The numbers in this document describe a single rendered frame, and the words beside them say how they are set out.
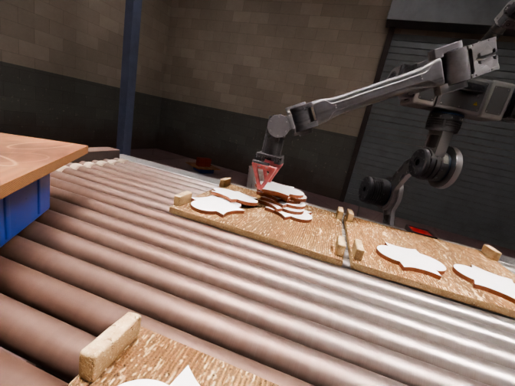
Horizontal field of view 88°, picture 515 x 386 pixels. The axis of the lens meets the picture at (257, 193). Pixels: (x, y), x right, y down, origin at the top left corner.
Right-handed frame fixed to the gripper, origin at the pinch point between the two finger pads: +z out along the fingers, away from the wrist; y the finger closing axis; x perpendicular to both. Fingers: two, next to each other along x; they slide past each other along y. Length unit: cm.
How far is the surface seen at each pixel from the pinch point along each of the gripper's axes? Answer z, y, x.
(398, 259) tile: 4.5, 17.8, 35.6
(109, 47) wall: -88, -384, -409
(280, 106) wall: -54, -484, -89
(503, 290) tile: 4, 19, 55
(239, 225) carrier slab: 6.0, 21.9, 0.5
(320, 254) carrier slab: 6.0, 24.1, 19.2
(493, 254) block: 3, -4, 65
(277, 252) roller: 7.9, 25.3, 10.6
